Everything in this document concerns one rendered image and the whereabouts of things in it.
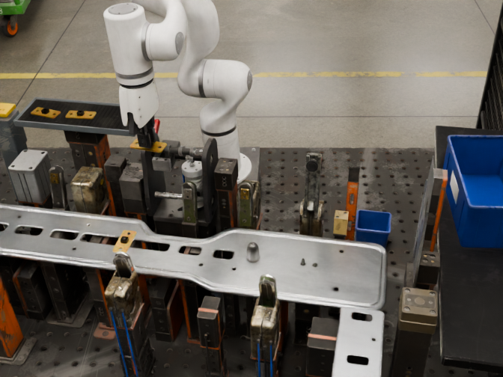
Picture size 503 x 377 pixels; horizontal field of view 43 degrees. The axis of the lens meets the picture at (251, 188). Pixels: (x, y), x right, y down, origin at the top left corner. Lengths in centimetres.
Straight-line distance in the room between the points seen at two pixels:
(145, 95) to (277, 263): 52
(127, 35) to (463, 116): 308
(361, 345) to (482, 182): 66
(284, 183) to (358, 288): 87
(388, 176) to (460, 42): 283
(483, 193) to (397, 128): 220
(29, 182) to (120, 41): 64
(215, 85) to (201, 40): 16
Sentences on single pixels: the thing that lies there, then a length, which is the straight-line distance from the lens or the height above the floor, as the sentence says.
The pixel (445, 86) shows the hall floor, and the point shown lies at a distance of 450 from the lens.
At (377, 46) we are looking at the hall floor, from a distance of 496.
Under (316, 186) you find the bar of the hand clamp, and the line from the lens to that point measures 162.
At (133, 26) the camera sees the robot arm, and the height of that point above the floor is 159.
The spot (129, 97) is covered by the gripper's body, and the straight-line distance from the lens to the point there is 144.
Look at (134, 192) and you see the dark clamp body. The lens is 181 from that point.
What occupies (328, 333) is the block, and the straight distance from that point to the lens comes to 149.
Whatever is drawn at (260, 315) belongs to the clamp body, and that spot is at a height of 104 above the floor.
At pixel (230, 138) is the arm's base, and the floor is 96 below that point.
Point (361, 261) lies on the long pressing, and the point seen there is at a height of 100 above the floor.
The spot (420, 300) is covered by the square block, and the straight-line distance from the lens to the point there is 148.
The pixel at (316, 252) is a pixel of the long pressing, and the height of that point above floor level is 100.
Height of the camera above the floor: 213
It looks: 38 degrees down
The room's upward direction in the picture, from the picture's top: 2 degrees counter-clockwise
